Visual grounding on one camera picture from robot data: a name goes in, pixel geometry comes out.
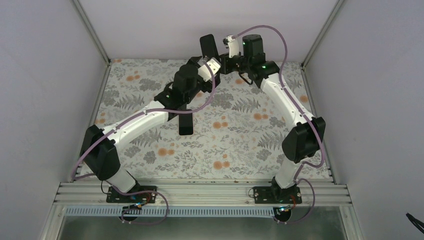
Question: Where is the phone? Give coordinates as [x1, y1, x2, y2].
[178, 113, 194, 136]

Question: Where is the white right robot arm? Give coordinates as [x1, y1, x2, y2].
[220, 34, 326, 204]

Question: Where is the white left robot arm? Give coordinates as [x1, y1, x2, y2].
[77, 57, 221, 203]

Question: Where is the floral patterned table mat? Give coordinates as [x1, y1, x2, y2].
[79, 58, 332, 181]

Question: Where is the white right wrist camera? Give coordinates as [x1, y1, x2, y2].
[222, 35, 240, 59]

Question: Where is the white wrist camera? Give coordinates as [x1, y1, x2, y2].
[197, 57, 221, 82]
[222, 35, 240, 59]

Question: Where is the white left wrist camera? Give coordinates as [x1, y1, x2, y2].
[197, 57, 221, 82]

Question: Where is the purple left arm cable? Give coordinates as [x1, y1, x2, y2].
[70, 61, 217, 181]

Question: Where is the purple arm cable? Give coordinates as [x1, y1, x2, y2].
[70, 61, 217, 181]
[231, 25, 327, 226]

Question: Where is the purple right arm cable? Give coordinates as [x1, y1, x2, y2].
[231, 25, 327, 226]

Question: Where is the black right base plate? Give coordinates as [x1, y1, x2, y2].
[252, 185, 303, 204]

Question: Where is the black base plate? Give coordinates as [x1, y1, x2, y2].
[252, 185, 303, 204]
[106, 186, 156, 205]

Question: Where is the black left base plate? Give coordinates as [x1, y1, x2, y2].
[106, 186, 156, 205]

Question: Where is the grey slotted cable duct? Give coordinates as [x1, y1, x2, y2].
[64, 205, 292, 218]

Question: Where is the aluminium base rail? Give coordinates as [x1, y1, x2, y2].
[53, 179, 352, 207]

